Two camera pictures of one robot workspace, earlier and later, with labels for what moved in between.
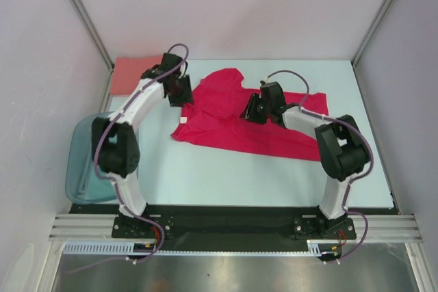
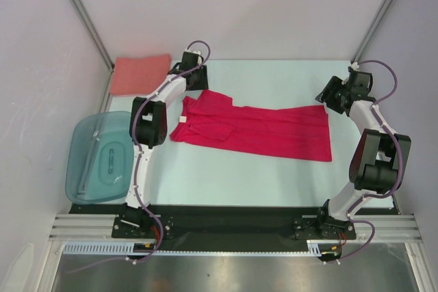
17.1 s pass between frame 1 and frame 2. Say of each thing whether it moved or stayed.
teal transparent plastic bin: stayed
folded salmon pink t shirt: stayed
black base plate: stayed
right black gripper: moved
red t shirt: moved
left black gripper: moved
